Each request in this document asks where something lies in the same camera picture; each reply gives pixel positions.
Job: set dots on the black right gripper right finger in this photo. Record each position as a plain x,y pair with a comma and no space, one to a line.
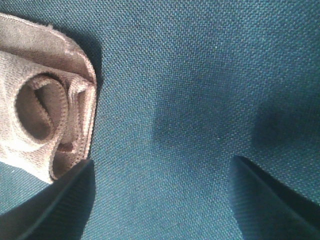
266,209

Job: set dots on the brown towel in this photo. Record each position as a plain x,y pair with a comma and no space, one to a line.
48,91

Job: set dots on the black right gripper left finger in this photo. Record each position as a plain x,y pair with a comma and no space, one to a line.
58,212

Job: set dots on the dark table cloth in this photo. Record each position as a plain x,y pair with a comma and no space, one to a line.
183,86

